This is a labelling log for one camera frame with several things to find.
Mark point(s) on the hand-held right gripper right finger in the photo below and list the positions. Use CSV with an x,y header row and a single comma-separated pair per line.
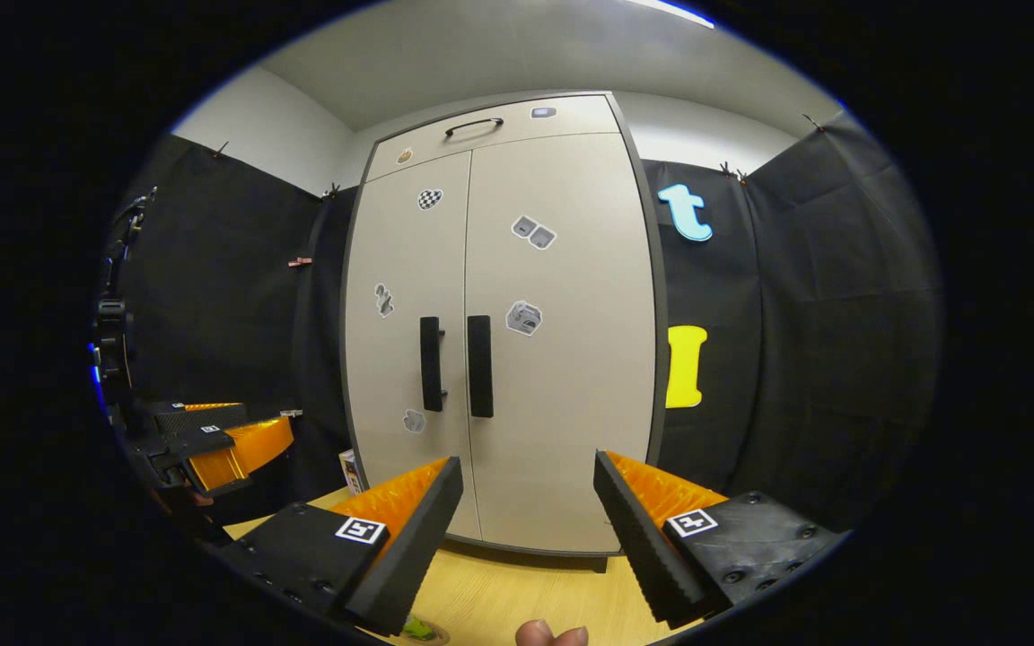
x,y
638,547

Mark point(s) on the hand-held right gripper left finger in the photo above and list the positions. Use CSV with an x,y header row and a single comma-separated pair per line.
x,y
418,547

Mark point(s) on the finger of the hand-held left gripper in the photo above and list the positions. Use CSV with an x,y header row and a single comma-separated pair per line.
x,y
198,417
203,440

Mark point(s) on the clear bottle with green label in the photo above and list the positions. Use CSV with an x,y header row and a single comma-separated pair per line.
x,y
418,628

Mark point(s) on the grey cabinet door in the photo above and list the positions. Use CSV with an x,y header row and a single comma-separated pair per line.
x,y
571,404
400,359

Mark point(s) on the grey cabinet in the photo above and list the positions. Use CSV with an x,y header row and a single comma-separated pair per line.
x,y
571,559

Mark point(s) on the beige cabinet drawer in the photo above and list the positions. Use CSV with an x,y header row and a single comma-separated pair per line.
x,y
571,121

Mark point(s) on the black cloth clip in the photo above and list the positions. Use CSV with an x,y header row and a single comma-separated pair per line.
x,y
221,148
731,170
330,190
811,121

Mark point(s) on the black backdrop cloth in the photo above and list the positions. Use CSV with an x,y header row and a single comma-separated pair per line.
x,y
795,314

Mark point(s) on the long ceiling light strip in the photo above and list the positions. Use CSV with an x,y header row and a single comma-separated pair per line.
x,y
674,11

